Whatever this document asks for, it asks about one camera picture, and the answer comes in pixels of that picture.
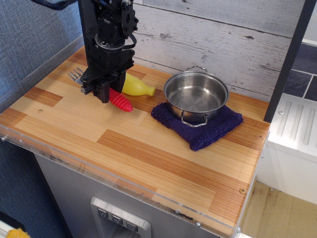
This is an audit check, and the grey toy dispenser panel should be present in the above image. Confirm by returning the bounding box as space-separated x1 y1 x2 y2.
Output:
90 196 152 238

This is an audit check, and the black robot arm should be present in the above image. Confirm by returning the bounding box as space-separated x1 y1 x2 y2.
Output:
78 0 139 103

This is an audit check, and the yellow black object corner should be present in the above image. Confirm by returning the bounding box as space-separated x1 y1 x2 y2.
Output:
6 229 30 238

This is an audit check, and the red handled metal fork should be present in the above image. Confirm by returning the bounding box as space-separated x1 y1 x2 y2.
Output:
68 67 133 112

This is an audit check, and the yellow plastic banana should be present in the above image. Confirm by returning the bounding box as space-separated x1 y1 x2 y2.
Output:
122 73 156 96

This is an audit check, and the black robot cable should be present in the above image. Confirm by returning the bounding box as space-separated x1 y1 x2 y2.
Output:
31 0 77 10

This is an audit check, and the purple folded cloth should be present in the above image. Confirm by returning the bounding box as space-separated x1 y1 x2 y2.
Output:
151 103 243 151

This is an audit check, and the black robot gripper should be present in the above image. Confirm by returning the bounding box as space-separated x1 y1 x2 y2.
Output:
80 33 135 103

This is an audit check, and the stainless steel pot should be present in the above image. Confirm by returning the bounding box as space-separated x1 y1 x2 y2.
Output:
163 65 229 127

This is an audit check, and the right dark wooden post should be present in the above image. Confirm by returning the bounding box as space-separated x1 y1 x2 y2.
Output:
264 0 317 122

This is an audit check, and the white toy sink drainer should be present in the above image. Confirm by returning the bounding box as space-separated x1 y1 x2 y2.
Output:
268 93 317 157

